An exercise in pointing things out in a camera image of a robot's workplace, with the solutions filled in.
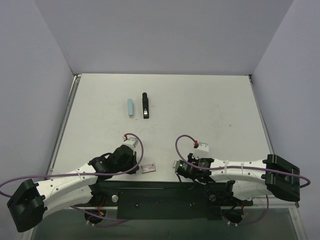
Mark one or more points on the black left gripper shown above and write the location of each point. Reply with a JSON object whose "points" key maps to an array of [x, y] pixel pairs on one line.
{"points": [[133, 163]]}

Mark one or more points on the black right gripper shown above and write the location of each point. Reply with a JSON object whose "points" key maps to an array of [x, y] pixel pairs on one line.
{"points": [[191, 160]]}

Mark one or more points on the staple box tray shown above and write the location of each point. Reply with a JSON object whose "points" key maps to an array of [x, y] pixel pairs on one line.
{"points": [[175, 163]]}

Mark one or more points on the red white staple box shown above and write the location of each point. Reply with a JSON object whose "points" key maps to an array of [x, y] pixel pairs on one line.
{"points": [[148, 168]]}

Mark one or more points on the light blue white stapler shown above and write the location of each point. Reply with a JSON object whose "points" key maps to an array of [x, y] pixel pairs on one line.
{"points": [[130, 108]]}

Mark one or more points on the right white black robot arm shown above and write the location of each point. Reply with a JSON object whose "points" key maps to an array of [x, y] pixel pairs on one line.
{"points": [[271, 176]]}

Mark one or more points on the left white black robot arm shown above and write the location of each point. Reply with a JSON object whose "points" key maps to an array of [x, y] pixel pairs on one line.
{"points": [[33, 200]]}

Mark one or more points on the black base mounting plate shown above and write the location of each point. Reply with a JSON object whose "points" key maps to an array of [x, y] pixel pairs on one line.
{"points": [[152, 200]]}

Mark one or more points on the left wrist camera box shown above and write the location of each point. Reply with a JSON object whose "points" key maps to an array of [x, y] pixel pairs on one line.
{"points": [[130, 142]]}

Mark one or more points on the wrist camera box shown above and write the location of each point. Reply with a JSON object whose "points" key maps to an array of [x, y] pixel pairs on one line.
{"points": [[201, 147], [130, 142]]}

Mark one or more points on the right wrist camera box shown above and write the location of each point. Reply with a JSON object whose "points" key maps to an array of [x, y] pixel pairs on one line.
{"points": [[201, 147]]}

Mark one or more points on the aluminium frame rail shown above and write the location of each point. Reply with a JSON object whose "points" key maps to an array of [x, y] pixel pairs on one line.
{"points": [[274, 203]]}

